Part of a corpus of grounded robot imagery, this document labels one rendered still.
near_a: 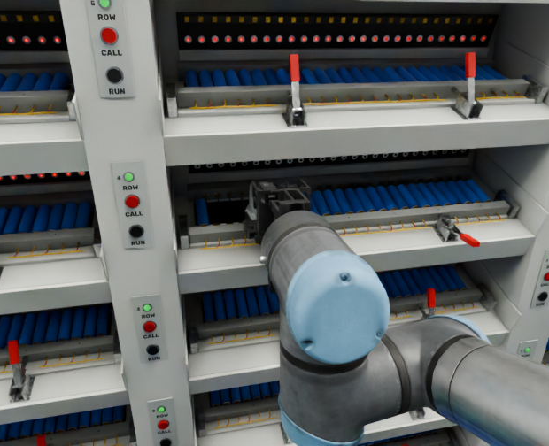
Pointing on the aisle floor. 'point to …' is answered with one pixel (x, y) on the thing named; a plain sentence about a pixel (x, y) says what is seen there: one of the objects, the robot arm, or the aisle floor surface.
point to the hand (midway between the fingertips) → (265, 208)
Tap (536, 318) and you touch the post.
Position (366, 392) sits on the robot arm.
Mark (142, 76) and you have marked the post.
